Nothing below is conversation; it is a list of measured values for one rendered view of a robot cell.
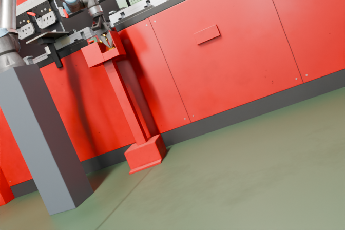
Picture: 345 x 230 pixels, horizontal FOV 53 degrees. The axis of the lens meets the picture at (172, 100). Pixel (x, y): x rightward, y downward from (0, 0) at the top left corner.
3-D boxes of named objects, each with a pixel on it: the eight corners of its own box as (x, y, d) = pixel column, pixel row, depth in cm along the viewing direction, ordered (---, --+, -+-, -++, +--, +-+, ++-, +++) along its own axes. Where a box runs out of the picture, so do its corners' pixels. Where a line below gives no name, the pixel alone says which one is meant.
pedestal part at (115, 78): (137, 146, 211) (102, 62, 206) (139, 143, 217) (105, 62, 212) (146, 142, 210) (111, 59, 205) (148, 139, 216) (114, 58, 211)
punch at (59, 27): (53, 39, 255) (48, 26, 254) (55, 39, 257) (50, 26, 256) (64, 33, 252) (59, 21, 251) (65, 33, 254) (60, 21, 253)
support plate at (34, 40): (26, 43, 230) (25, 42, 230) (49, 42, 256) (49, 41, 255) (48, 33, 225) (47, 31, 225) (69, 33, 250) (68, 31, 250)
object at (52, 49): (50, 69, 232) (36, 39, 230) (61, 67, 246) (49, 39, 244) (54, 67, 231) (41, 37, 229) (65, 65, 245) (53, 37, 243)
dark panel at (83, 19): (25, 79, 326) (5, 35, 323) (26, 79, 328) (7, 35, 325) (128, 31, 293) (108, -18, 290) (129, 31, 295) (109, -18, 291)
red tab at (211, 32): (197, 44, 214) (193, 34, 214) (197, 44, 216) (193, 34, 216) (219, 35, 210) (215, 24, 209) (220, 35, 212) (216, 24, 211)
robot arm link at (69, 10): (60, -2, 193) (78, -9, 195) (62, 3, 204) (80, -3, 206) (66, 12, 193) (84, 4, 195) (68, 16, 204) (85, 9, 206)
